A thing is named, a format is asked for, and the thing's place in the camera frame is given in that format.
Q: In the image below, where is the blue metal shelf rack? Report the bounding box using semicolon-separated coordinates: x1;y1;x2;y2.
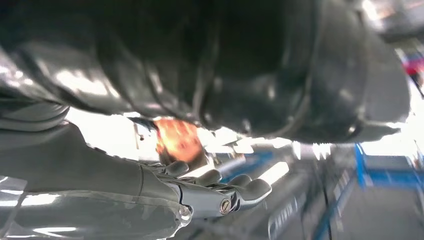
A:
354;143;424;191

